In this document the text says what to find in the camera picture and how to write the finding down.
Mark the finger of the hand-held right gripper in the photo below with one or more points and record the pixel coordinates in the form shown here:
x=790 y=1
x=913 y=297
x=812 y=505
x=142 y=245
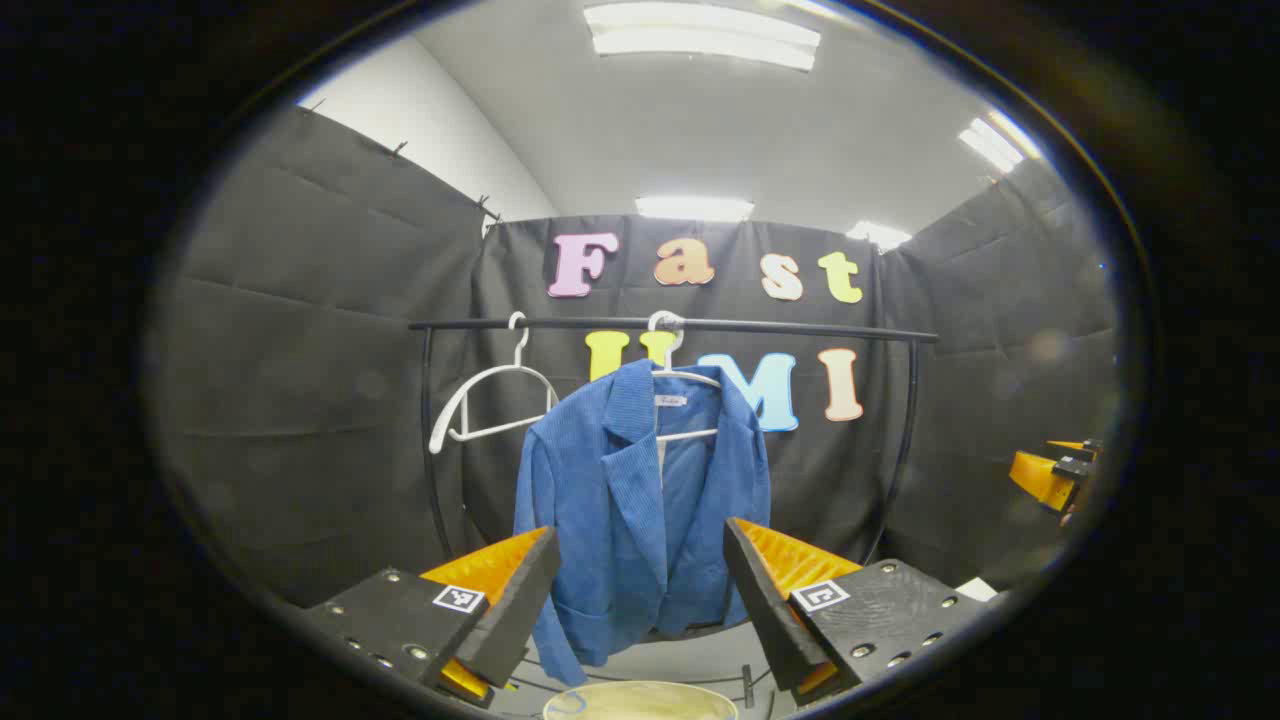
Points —
x=1075 y=445
x=1040 y=480

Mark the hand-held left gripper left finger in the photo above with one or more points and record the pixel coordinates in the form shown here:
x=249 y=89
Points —
x=520 y=610

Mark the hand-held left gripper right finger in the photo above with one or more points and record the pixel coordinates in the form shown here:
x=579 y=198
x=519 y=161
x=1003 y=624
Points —
x=770 y=610

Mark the beige laundry hamper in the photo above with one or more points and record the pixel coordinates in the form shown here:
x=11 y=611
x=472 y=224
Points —
x=640 y=702

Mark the white plastic hanger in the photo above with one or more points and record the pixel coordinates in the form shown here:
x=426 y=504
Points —
x=438 y=432
x=690 y=434

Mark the black metal clothes rack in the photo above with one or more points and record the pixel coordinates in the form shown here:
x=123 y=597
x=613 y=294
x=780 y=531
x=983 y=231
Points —
x=800 y=328

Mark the ceiling light panel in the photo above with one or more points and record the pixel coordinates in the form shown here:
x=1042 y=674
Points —
x=700 y=35
x=695 y=208
x=995 y=145
x=878 y=236

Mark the black backdrop cloth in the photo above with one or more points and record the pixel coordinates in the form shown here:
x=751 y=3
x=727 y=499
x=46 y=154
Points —
x=300 y=400

